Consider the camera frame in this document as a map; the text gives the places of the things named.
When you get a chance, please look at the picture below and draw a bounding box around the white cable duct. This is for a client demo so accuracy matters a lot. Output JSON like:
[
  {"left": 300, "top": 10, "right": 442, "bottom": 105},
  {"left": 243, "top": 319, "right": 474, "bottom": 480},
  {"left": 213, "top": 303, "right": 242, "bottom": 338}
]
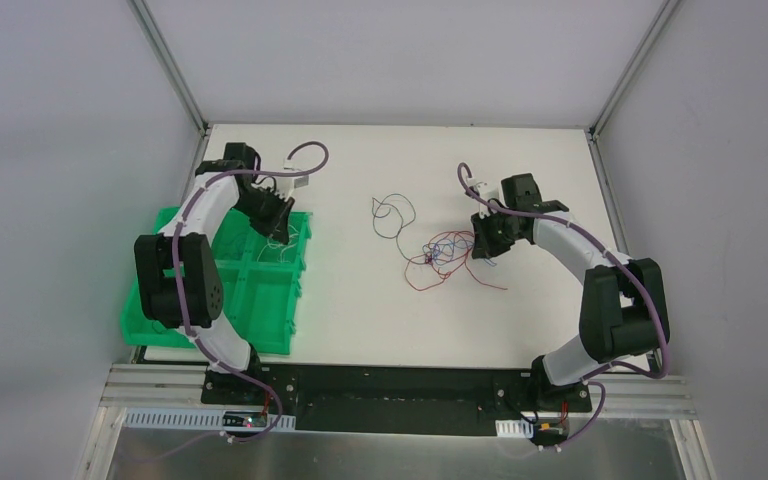
[
  {"left": 123, "top": 408, "right": 296, "bottom": 434},
  {"left": 495, "top": 419, "right": 534, "bottom": 439}
]

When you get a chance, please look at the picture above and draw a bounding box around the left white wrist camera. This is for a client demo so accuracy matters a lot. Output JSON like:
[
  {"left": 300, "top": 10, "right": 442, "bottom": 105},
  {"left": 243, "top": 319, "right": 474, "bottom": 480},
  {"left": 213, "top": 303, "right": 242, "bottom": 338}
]
[{"left": 276, "top": 159, "right": 310, "bottom": 199}]

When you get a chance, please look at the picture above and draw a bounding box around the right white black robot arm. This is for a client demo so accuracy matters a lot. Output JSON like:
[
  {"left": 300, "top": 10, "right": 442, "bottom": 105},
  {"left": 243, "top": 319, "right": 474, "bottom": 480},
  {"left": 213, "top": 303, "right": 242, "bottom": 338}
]
[{"left": 457, "top": 164, "right": 670, "bottom": 411}]

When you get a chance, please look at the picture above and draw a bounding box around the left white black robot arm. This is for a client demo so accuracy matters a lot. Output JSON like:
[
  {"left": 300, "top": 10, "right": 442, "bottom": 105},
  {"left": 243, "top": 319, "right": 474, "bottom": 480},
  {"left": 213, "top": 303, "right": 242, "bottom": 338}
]
[{"left": 134, "top": 142, "right": 299, "bottom": 405}]

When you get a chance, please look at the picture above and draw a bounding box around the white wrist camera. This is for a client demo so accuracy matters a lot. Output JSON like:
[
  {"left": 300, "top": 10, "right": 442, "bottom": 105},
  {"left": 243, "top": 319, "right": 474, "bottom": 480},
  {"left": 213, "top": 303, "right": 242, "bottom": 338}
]
[
  {"left": 467, "top": 179, "right": 500, "bottom": 219},
  {"left": 276, "top": 159, "right": 310, "bottom": 199}
]

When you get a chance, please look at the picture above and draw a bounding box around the right white cable duct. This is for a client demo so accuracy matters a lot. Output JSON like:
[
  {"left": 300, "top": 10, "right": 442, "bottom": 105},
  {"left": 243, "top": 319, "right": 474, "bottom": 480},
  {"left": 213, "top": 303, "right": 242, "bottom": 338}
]
[{"left": 495, "top": 419, "right": 534, "bottom": 439}]

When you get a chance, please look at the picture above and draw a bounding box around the aluminium frame rail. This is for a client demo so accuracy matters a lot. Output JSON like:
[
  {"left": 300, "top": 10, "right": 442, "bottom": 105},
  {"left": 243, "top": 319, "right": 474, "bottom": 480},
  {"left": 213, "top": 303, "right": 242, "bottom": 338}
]
[{"left": 99, "top": 362, "right": 213, "bottom": 408}]

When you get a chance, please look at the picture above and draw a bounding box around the left white cable duct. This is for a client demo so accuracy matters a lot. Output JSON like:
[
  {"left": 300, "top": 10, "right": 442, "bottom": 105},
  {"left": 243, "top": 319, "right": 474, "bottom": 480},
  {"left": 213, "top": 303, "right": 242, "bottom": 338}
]
[{"left": 123, "top": 408, "right": 296, "bottom": 434}]

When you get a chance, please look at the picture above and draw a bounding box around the dark purple wire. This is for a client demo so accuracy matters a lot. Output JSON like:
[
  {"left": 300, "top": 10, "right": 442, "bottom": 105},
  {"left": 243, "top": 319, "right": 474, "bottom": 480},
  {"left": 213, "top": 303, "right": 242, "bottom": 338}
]
[{"left": 370, "top": 193, "right": 432, "bottom": 266}]

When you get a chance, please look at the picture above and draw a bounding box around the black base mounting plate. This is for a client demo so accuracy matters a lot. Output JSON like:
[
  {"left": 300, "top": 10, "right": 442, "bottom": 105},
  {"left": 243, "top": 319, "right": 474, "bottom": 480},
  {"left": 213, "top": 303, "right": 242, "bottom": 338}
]
[{"left": 201, "top": 363, "right": 592, "bottom": 436}]

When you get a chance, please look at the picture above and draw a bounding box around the green plastic compartment bin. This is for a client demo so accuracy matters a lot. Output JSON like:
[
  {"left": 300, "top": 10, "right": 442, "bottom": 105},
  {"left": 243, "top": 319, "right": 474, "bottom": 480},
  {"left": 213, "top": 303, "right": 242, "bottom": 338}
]
[{"left": 119, "top": 207, "right": 314, "bottom": 354}]

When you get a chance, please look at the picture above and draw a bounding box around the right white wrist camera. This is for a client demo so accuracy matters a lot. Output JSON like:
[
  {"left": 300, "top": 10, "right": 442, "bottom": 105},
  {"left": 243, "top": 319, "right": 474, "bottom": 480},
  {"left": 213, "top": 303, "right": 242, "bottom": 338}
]
[{"left": 467, "top": 179, "right": 500, "bottom": 219}]

